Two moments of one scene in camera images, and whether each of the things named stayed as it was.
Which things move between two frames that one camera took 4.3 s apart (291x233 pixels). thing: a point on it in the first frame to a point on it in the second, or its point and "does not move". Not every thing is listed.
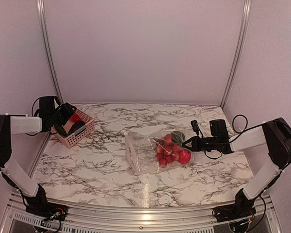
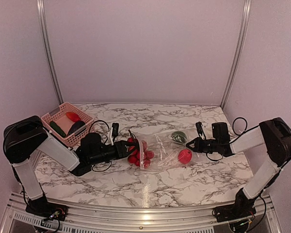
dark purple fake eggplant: (75, 126) does not move
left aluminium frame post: (48, 49) does not move
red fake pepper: (75, 117) does not move
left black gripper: (68, 112) to (121, 150)
